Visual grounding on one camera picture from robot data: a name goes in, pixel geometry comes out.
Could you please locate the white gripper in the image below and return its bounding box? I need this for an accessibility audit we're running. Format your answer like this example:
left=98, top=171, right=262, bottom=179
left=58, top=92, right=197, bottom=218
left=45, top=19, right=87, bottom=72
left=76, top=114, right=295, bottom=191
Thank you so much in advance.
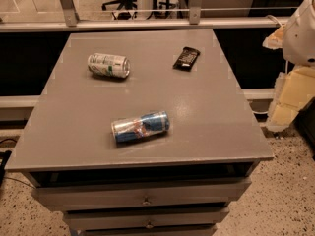
left=262, top=0, right=315, bottom=133

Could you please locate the white green 7up can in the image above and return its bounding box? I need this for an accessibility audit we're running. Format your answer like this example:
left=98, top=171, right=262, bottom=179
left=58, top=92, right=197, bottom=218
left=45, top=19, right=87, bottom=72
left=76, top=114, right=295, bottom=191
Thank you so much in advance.
left=88, top=53, right=131, bottom=79

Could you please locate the blue silver Red Bull can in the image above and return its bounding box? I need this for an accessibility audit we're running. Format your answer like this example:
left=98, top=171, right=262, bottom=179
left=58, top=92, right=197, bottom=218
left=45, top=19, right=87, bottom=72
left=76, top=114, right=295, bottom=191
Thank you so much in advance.
left=111, top=111, right=170, bottom=143

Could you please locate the grey metal railing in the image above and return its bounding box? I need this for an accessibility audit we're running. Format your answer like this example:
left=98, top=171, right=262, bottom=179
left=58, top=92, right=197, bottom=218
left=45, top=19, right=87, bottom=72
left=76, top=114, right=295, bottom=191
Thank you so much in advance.
left=0, top=0, right=303, bottom=32

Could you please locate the grey drawer cabinet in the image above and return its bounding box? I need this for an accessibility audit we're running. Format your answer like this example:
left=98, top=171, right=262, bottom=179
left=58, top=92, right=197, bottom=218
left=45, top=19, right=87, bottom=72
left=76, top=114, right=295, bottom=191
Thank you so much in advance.
left=7, top=29, right=273, bottom=236

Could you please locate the black office chair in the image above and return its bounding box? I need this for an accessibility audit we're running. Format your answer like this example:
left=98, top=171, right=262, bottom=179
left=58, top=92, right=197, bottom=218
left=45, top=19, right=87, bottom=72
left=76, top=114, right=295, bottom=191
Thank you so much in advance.
left=101, top=0, right=137, bottom=20

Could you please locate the drawer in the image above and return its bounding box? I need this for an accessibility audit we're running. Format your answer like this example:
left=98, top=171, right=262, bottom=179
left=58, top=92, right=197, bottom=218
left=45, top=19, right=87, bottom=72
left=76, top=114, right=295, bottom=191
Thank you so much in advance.
left=64, top=207, right=229, bottom=230
left=31, top=177, right=251, bottom=211

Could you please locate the top drawer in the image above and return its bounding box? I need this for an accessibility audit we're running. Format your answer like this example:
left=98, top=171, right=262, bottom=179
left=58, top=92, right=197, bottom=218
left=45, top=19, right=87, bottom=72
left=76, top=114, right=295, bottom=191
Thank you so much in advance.
left=31, top=177, right=251, bottom=211

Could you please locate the white cable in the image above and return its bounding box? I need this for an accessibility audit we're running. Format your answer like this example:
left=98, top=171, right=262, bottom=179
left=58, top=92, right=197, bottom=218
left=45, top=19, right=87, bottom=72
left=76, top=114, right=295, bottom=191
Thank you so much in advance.
left=266, top=14, right=284, bottom=28

